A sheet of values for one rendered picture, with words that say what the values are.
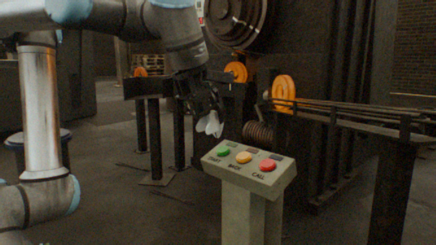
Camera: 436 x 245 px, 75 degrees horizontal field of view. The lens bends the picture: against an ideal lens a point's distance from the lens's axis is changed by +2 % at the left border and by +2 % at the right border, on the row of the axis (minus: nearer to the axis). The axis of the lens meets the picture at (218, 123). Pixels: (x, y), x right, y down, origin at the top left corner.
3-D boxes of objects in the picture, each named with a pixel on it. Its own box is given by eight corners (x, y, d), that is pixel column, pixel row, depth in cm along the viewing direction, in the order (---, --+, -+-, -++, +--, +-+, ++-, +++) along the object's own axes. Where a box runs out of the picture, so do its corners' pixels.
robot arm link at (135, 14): (99, -3, 65) (133, -14, 58) (140, 10, 75) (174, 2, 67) (100, 38, 66) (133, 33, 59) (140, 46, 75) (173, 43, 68)
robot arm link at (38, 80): (13, 225, 101) (-2, 10, 98) (64, 209, 115) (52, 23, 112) (31, 233, 92) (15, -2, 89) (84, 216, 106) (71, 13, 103)
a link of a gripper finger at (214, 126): (205, 146, 74) (196, 116, 70) (220, 135, 77) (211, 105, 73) (214, 149, 72) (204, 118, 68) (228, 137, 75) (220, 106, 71)
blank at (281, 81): (282, 115, 130) (276, 115, 129) (275, 85, 135) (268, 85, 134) (298, 100, 116) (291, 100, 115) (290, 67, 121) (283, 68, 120)
